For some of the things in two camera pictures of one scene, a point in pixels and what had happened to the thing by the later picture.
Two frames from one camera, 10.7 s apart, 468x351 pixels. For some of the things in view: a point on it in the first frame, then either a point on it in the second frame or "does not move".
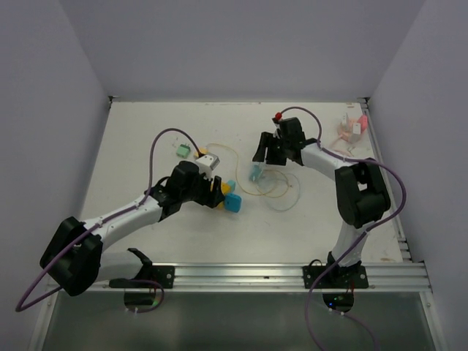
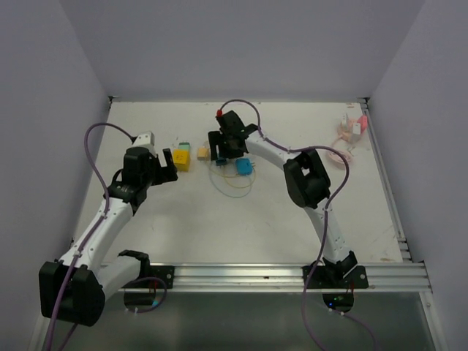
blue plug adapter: [232, 202] → [243, 166]
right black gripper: [266, 141] → [214, 137]
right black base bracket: [340, 277] does not move
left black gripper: [210, 198] → [165, 173]
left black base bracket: [150, 275] does not move
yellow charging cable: [257, 176] → [236, 186]
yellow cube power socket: [225, 188] → [181, 159]
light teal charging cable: [285, 210] → [223, 194]
